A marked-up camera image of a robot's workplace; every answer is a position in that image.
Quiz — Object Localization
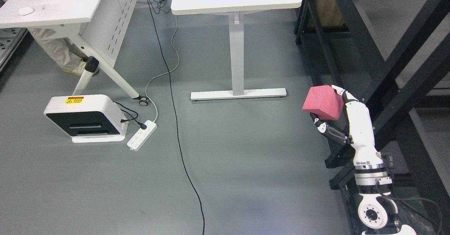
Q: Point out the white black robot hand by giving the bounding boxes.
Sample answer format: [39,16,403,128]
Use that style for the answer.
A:
[310,85,381,158]

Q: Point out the pink foam block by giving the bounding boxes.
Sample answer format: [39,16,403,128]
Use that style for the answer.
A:
[302,85,344,121]

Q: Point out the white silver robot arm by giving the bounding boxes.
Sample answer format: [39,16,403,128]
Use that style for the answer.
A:
[353,154,416,235]

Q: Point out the wooden panel behind shelf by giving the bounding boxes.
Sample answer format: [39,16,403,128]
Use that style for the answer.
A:
[313,0,347,27]

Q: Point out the white standing desk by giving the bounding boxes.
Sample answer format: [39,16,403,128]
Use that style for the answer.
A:
[171,0,302,101]

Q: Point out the white power strip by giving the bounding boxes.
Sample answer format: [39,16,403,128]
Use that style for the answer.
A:
[127,120,158,151]

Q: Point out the white black floor device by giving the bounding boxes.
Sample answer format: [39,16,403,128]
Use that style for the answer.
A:
[44,94,128,143]

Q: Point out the white folding table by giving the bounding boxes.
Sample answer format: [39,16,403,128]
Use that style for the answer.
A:
[1,0,148,106]

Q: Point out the person leg beige trousers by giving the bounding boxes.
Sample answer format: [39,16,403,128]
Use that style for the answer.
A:
[28,28,88,77]

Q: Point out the white computer mouse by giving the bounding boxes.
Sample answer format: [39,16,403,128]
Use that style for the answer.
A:
[18,6,35,16]

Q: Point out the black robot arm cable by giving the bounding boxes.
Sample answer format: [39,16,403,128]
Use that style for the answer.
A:
[374,184,443,235]

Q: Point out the white power cord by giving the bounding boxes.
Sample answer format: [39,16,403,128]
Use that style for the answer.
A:
[145,15,180,123]

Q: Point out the black floor cable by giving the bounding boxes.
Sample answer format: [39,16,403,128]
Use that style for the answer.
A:
[141,0,205,235]

